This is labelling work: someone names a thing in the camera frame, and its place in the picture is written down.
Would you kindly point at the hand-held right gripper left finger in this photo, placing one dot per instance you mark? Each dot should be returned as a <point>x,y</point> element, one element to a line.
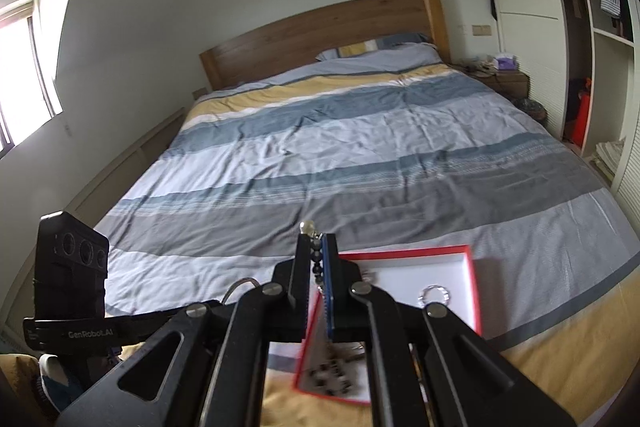
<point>304,287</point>

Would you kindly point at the wooden nightstand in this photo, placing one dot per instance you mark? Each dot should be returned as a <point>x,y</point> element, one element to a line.
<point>505,84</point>

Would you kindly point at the window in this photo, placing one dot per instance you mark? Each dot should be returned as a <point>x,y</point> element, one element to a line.
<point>25,72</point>

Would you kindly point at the person's left hand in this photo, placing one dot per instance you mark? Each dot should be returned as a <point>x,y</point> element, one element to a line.
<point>55,387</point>

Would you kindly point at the folded white cloth stack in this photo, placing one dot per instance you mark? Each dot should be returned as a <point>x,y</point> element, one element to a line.
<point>607,159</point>

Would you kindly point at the beige wall switch plate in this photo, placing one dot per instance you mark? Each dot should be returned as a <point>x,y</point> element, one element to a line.
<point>481,30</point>

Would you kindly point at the striped pillow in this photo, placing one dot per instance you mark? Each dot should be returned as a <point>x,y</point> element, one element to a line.
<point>380,43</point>

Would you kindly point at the wooden headboard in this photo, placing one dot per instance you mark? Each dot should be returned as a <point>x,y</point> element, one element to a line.
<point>325,27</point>

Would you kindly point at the dark waste basket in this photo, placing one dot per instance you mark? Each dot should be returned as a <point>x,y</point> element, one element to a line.
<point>530,109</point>

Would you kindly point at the silver textured hoop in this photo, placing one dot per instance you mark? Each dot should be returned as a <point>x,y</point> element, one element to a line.
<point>420,296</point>

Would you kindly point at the red object in wardrobe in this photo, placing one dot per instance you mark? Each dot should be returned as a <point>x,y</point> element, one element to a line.
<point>581,117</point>

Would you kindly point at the purple tissue box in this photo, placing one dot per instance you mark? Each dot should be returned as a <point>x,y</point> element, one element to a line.
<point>504,62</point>

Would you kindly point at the red shallow box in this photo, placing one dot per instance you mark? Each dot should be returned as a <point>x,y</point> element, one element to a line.
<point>400,274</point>

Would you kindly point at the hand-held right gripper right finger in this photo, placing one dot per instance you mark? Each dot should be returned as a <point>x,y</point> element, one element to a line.
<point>330,287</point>

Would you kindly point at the grey pillow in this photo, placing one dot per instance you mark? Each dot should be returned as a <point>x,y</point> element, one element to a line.
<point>400,56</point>

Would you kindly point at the striped duvet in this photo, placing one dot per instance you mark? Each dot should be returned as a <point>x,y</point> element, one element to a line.
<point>375,147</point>

